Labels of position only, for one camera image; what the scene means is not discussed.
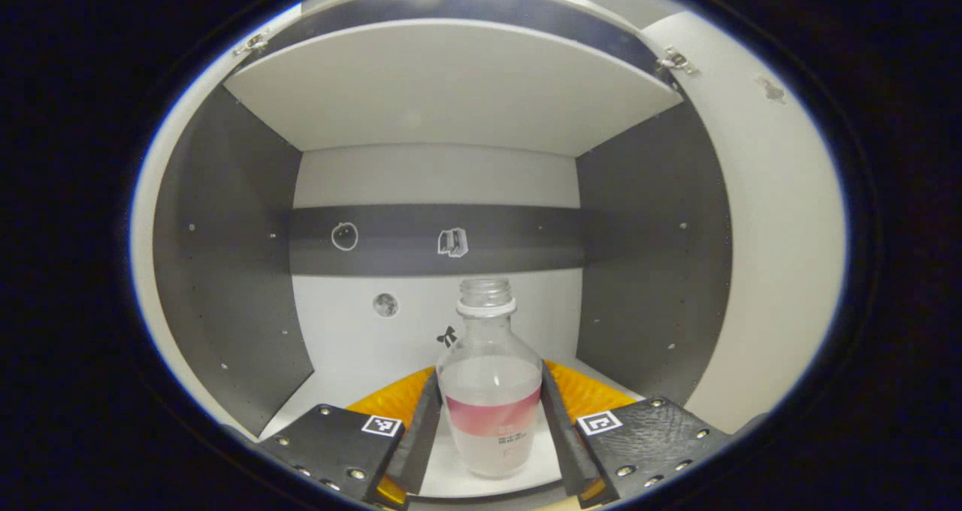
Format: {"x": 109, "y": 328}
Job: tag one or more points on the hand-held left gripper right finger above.
{"x": 564, "y": 443}

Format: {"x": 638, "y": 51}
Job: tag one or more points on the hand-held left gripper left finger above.
{"x": 421, "y": 443}

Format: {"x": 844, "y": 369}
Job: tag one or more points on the clear bottle pink label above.
{"x": 488, "y": 391}

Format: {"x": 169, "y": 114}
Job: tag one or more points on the grey white cabinet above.
{"x": 451, "y": 90}

